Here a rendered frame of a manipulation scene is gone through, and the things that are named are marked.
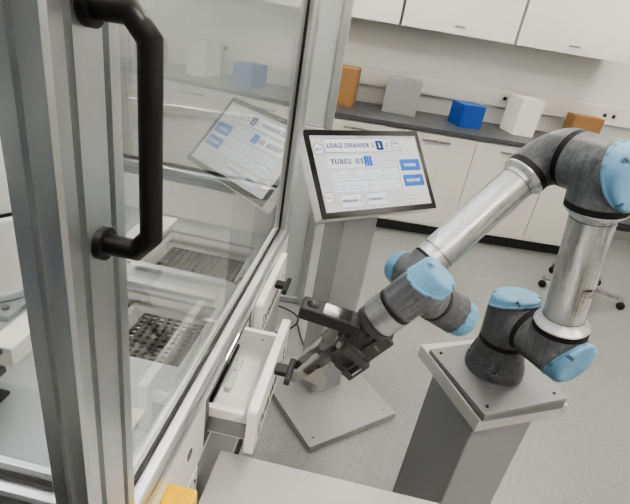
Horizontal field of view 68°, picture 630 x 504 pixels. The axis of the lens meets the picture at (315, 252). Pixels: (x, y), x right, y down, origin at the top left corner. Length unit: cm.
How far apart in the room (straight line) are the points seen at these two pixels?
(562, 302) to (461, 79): 357
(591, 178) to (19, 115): 88
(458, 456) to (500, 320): 40
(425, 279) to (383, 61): 368
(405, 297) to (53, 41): 64
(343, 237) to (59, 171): 148
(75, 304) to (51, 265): 3
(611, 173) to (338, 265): 110
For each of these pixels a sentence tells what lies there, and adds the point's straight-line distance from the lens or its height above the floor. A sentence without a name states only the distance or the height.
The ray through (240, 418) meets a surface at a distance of 91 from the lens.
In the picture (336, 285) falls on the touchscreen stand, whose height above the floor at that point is 61.
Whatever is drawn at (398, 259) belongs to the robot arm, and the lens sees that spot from 99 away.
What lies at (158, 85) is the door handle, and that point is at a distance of 33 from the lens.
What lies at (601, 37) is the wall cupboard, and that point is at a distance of 449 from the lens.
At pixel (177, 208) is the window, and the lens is 57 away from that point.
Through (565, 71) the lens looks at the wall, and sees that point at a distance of 481.
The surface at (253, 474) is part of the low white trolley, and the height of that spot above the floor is 76.
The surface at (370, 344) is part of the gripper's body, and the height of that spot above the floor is 103.
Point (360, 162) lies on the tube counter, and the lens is 168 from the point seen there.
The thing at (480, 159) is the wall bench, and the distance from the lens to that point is 396.
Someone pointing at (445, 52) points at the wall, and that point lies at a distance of 447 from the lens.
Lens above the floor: 155
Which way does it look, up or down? 27 degrees down
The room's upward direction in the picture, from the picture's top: 10 degrees clockwise
